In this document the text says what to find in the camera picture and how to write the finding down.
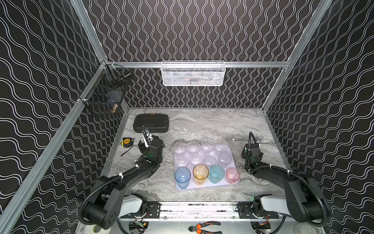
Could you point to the white round object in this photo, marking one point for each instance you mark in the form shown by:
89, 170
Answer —
305, 228

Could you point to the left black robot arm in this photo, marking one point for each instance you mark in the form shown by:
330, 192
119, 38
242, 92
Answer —
103, 205

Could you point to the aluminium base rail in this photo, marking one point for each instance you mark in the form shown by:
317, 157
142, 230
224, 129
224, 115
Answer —
204, 211

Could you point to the black wire basket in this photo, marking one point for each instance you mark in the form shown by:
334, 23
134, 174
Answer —
106, 96

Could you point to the teal textured plastic cup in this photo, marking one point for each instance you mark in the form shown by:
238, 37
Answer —
216, 174

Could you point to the frosted white plastic cup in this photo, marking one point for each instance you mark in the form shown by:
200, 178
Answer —
224, 159

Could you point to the clear plain glass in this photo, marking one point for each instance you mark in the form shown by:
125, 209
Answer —
193, 147

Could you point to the lavender plastic tray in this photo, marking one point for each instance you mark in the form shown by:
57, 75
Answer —
207, 183

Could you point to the black plastic tool case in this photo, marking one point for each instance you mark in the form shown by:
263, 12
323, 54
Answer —
154, 122

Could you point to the clear faceted glass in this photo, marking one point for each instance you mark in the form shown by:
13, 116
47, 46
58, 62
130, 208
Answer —
180, 148

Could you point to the small pink plastic cup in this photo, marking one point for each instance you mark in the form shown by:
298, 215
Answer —
232, 176

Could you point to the clear faceted tumbler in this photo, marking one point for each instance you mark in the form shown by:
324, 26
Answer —
196, 159

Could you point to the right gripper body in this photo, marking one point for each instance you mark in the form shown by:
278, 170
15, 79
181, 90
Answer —
243, 152

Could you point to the yellow black tape measure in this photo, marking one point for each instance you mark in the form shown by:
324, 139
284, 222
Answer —
127, 143

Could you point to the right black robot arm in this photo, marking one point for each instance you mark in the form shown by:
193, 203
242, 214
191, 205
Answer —
304, 199

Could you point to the tall yellow plastic cup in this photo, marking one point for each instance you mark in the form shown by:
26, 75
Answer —
200, 173

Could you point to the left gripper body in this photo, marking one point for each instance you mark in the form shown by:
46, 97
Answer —
143, 146

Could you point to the tall blue plastic cup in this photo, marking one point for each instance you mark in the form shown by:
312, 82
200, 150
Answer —
182, 176

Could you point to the white wire mesh basket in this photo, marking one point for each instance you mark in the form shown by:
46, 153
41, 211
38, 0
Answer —
193, 73

